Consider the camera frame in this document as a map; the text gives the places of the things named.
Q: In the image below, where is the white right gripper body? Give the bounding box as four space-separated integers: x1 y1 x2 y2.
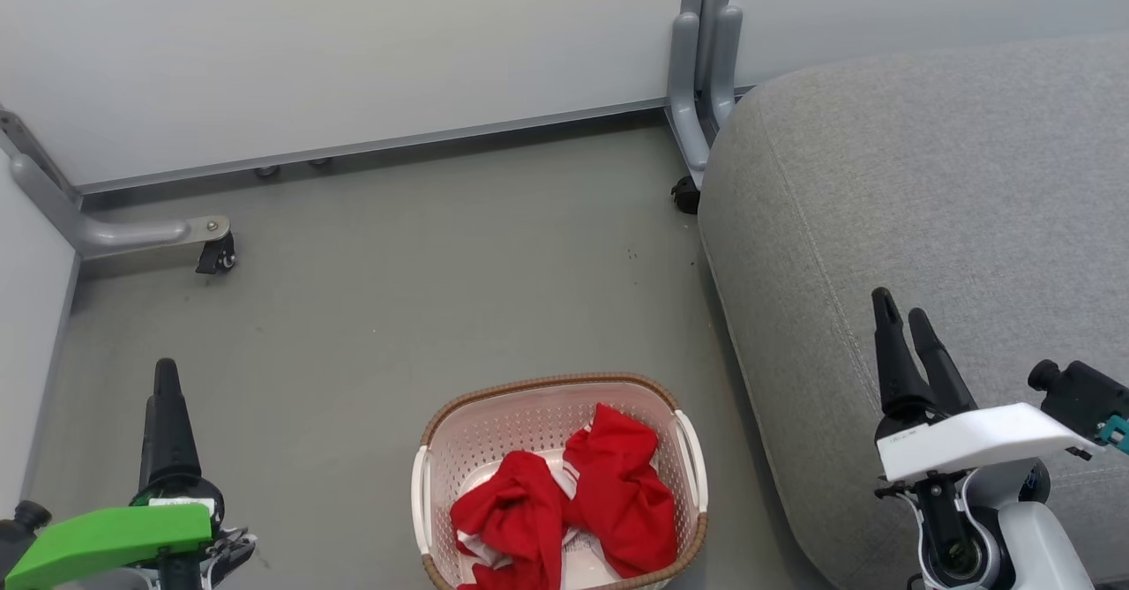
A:
873 400 1103 485

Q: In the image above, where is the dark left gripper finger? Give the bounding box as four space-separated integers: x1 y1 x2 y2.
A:
138 394 155 487
152 358 202 483

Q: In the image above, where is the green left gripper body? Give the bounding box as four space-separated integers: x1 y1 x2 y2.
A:
4 475 257 590

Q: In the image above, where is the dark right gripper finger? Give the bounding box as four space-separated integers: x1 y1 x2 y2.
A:
908 308 978 416
871 287 936 419

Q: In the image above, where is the plain red garment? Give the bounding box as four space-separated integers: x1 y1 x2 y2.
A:
562 403 680 579

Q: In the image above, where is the grey fabric sofa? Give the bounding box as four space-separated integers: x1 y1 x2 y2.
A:
697 33 1129 590

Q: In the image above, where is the grey angled partition leg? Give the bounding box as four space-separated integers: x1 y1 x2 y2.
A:
0 109 232 260

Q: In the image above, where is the white woven-rim laundry basket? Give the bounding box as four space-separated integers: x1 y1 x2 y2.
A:
410 372 709 590

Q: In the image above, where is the red garment with white stripes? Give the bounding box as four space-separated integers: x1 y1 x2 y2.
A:
450 451 574 590

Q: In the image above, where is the grey metal bottom rail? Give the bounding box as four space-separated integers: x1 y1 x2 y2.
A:
78 96 671 196

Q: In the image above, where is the grey upright partition post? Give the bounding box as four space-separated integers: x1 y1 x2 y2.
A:
666 0 746 190

